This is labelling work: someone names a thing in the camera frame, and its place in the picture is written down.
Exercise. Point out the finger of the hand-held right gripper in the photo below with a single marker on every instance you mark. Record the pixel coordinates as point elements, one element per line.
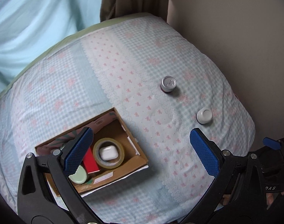
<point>271,143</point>

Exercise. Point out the light blue hanging cloth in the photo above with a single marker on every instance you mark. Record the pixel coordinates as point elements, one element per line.
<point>34,21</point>

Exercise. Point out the silver tin can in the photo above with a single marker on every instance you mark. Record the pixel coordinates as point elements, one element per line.
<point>168,84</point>

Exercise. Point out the pale green round lid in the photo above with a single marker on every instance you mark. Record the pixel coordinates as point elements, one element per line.
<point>79,176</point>

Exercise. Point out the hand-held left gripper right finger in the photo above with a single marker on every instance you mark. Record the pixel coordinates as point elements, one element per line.
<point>203,154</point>

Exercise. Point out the red rectangular box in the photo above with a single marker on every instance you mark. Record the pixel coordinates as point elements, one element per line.
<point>90,162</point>

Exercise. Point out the small white round jar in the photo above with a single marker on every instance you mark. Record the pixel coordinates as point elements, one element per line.
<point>204,116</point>

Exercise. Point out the white earbud case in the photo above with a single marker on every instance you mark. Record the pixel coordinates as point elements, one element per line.
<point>108,152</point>

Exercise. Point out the checked floral bed sheet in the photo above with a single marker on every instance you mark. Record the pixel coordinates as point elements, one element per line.
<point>137,74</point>

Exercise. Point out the cardboard box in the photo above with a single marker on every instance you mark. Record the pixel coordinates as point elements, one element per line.
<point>130,161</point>

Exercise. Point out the clear tape roll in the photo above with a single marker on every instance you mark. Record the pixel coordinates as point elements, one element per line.
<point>119,154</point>

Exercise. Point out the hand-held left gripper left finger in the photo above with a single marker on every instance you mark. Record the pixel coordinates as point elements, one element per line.
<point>77,152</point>

